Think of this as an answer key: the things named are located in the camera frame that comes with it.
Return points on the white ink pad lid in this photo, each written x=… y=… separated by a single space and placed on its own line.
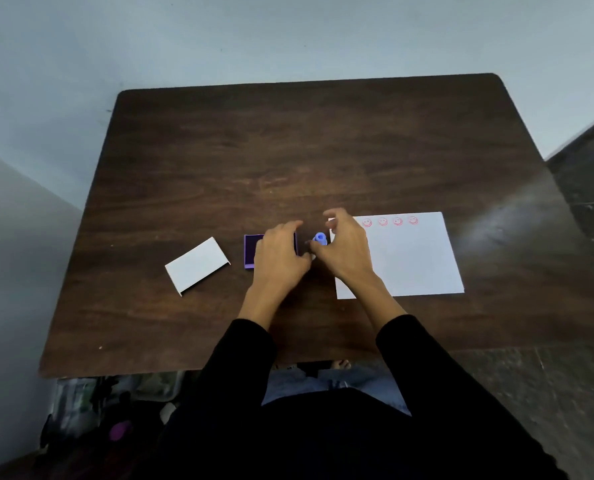
x=197 y=264

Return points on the purple ink pad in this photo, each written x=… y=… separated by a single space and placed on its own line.
x=250 y=252

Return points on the person's right thumb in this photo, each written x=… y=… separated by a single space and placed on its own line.
x=321 y=254

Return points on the person's right forearm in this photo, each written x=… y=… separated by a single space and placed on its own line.
x=397 y=329

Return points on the person's left hand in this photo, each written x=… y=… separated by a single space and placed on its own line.
x=277 y=262

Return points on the blue stamp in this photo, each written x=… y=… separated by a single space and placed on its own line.
x=320 y=238

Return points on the person's foot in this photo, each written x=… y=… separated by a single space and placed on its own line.
x=340 y=364

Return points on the clear plastic bag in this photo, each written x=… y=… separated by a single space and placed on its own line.
x=92 y=399

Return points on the white paper sheet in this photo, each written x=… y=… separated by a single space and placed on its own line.
x=412 y=259

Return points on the person's left thumb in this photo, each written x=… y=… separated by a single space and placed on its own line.
x=304 y=262

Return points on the person's blue jeans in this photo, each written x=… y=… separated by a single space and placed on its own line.
x=362 y=387

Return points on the person's right hand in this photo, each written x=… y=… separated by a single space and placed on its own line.
x=349 y=252

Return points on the person's left forearm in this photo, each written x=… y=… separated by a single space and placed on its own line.
x=247 y=334

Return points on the person's black top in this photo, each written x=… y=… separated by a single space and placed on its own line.
x=337 y=439

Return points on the small purple object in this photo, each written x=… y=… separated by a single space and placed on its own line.
x=120 y=430

